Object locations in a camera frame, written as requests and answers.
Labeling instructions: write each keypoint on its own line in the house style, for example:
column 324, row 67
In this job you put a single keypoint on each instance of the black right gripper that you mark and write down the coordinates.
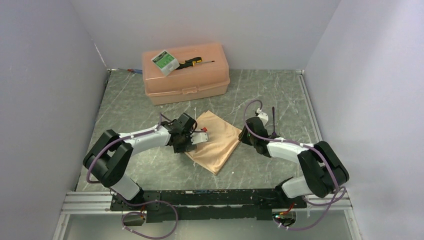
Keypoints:
column 242, row 136

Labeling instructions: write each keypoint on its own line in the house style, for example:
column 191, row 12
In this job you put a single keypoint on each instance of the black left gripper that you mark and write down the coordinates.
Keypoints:
column 188, row 146

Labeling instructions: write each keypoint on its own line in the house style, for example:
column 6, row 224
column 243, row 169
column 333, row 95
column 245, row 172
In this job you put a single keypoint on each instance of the peach satin napkin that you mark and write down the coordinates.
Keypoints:
column 223, row 138

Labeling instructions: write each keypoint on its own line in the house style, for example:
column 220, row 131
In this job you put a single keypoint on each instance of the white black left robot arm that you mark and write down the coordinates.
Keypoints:
column 106, row 162

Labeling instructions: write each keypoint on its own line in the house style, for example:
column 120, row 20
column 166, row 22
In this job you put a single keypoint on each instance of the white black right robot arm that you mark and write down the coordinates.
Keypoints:
column 323, row 171

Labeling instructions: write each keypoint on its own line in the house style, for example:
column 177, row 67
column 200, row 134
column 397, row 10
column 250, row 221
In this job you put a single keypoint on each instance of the peach plastic storage box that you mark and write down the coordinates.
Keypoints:
column 197, row 82

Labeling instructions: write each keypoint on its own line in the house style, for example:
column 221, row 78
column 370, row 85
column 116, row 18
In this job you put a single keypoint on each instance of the yellow black screwdriver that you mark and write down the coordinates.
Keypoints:
column 192, row 62

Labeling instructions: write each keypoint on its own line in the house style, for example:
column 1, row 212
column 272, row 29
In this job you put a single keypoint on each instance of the green white small box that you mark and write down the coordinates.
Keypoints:
column 165, row 62

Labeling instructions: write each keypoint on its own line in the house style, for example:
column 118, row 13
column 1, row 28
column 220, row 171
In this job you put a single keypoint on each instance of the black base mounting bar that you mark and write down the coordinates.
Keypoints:
column 218, row 204

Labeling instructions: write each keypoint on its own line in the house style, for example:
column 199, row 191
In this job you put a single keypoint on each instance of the red blue pen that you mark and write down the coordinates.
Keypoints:
column 137, row 71

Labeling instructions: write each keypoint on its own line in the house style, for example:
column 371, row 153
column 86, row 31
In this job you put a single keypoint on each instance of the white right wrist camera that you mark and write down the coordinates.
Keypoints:
column 264, row 118

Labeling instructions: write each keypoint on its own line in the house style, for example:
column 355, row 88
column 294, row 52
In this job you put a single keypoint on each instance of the aluminium frame rail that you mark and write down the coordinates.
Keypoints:
column 86, row 213

